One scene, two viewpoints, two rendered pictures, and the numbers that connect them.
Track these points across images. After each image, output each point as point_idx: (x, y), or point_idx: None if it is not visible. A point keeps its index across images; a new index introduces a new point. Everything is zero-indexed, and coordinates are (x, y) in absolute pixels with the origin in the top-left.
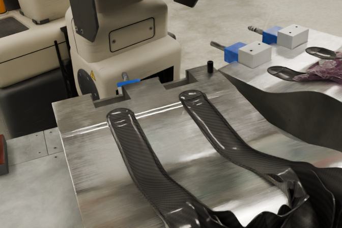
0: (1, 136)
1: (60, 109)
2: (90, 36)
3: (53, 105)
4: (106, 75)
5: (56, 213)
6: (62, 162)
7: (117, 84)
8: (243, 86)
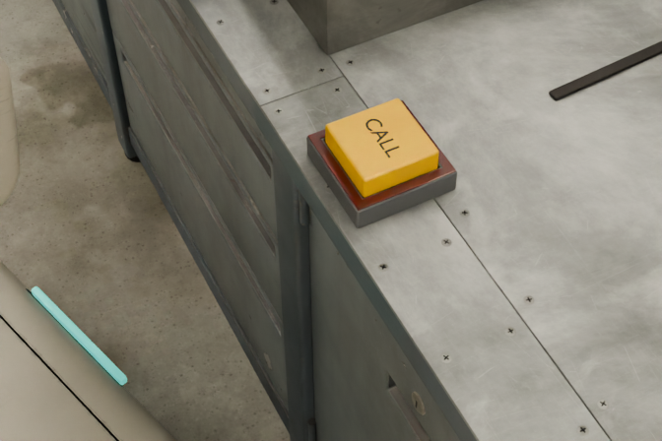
0: (317, 133)
1: None
2: None
3: None
4: (2, 59)
5: (489, 28)
6: (364, 49)
7: None
8: None
